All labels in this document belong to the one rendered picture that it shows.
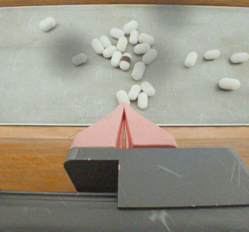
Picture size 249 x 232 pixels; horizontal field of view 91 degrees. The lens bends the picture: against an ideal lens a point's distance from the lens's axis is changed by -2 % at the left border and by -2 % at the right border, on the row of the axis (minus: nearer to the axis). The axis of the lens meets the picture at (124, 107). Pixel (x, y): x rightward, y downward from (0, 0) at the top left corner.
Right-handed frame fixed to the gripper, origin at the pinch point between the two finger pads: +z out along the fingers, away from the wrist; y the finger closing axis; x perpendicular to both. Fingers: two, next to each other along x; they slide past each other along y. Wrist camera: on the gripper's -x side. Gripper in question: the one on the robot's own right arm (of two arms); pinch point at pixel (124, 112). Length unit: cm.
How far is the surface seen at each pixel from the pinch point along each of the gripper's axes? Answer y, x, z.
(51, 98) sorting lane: 14.5, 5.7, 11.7
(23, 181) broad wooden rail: 15.6, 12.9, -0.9
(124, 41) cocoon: 0.0, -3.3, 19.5
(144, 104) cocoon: -3.6, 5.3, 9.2
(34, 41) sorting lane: 20.6, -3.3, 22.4
